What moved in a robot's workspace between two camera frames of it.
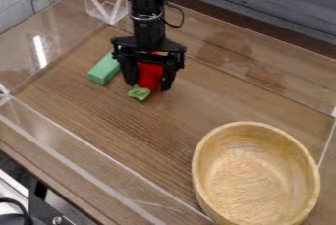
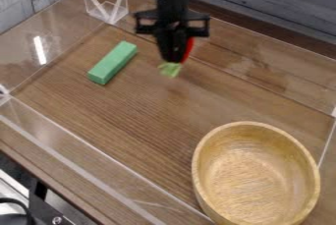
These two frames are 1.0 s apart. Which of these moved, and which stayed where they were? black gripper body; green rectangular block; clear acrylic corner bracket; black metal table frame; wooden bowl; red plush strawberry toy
Moved: red plush strawberry toy; black gripper body
Stayed: green rectangular block; wooden bowl; black metal table frame; clear acrylic corner bracket
